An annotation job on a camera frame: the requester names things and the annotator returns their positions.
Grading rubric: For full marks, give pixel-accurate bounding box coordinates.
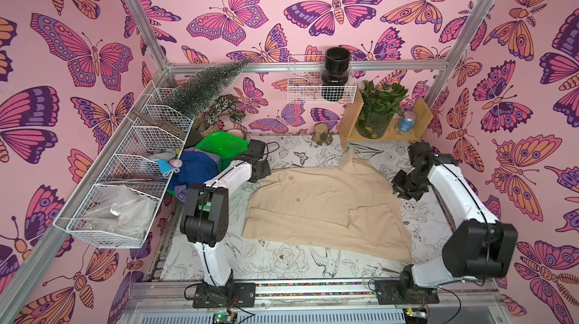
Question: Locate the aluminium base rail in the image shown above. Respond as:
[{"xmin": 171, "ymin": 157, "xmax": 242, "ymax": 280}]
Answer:
[{"xmin": 120, "ymin": 278, "xmax": 515, "ymax": 323}]

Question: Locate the small white wire basket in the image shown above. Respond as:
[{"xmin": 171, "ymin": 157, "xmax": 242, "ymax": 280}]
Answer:
[{"xmin": 286, "ymin": 54, "xmax": 358, "ymax": 105}]

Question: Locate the blue tin can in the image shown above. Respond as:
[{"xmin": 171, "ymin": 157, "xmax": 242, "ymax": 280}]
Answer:
[{"xmin": 398, "ymin": 111, "xmax": 418, "ymax": 134}]

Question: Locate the frosted miniature christmas tree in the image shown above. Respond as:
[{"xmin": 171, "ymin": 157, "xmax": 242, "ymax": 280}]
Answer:
[{"xmin": 166, "ymin": 60, "xmax": 250, "ymax": 118}]

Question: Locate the blue t-shirt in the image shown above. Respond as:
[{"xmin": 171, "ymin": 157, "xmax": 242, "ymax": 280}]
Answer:
[{"xmin": 168, "ymin": 149, "xmax": 220, "ymax": 194}]

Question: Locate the pink bowl with grey rim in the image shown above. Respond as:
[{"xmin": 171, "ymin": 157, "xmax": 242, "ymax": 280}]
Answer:
[{"xmin": 226, "ymin": 128, "xmax": 247, "ymax": 140}]

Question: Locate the black cone lamp shade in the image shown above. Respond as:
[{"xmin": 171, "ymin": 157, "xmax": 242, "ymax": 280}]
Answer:
[{"xmin": 184, "ymin": 129, "xmax": 204, "ymax": 149}]

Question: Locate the blue and pink toy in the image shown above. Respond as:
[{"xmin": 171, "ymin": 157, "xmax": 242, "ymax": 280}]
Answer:
[{"xmin": 149, "ymin": 149, "xmax": 183, "ymax": 177}]

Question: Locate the white wire wall shelf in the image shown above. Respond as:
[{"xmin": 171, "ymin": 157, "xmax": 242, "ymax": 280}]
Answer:
[{"xmin": 53, "ymin": 87, "xmax": 193, "ymax": 249}]

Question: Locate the black ribbed vase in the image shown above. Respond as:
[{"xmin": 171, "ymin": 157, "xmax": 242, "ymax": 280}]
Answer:
[{"xmin": 321, "ymin": 47, "xmax": 351, "ymax": 102}]

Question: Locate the small tree stump ornament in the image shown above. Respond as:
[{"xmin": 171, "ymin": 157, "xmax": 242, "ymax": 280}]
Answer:
[{"xmin": 312, "ymin": 122, "xmax": 333, "ymax": 146}]

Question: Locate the wooden corner shelf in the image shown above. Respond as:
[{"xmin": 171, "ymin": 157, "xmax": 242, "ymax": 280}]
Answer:
[{"xmin": 338, "ymin": 89, "xmax": 434, "ymax": 149}]

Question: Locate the striped leaf plant in basket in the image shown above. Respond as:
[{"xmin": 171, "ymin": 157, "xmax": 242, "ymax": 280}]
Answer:
[{"xmin": 192, "ymin": 94, "xmax": 246, "ymax": 134}]

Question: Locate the beige t-shirt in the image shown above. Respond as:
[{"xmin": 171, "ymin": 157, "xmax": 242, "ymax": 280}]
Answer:
[{"xmin": 242, "ymin": 149, "xmax": 413, "ymax": 263}]

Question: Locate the green potted plant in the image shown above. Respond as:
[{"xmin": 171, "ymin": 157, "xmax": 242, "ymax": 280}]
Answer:
[{"xmin": 356, "ymin": 81, "xmax": 408, "ymax": 140}]

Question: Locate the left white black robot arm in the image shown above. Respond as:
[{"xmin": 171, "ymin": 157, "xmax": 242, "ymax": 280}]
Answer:
[{"xmin": 179, "ymin": 140, "xmax": 271, "ymax": 310}]

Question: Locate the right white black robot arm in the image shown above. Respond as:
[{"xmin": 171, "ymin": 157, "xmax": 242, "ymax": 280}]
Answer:
[{"xmin": 369, "ymin": 142, "xmax": 518, "ymax": 304}]

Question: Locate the green plastic laundry basket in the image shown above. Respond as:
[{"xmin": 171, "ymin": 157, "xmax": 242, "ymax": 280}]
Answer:
[{"xmin": 167, "ymin": 132, "xmax": 249, "ymax": 200}]

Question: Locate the clear plastic bag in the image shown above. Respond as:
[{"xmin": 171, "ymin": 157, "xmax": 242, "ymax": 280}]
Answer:
[{"xmin": 81, "ymin": 185, "xmax": 157, "ymax": 239}]

